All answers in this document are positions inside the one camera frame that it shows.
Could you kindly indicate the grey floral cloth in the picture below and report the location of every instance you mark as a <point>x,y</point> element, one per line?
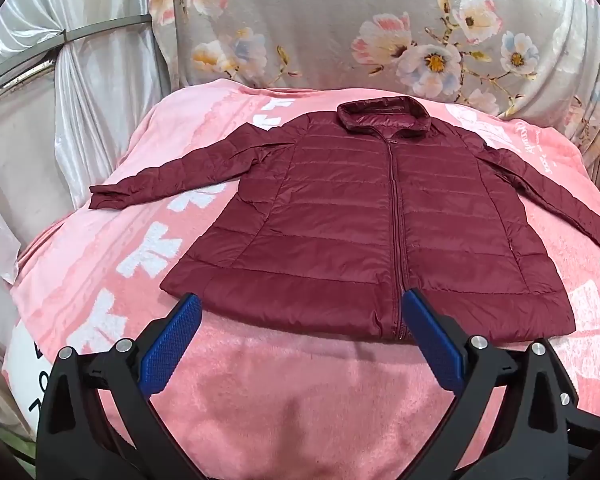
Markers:
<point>330,20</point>

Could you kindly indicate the curved metal rail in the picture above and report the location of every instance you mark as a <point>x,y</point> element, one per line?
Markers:
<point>105,27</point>

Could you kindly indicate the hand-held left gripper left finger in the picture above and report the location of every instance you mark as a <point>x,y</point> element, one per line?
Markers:
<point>174,345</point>

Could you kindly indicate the white printed cloth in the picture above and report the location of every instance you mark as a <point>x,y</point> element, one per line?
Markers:
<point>22,375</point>

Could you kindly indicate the white satin curtain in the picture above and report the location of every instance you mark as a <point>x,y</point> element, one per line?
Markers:
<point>105,90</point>

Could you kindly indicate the pink printed blanket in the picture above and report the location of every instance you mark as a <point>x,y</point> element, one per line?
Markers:
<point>280,400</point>

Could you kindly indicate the maroon puffer jacket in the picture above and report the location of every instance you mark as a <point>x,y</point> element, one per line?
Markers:
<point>360,220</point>

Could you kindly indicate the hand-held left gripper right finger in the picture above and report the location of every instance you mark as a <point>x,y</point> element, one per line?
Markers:
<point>432,342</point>

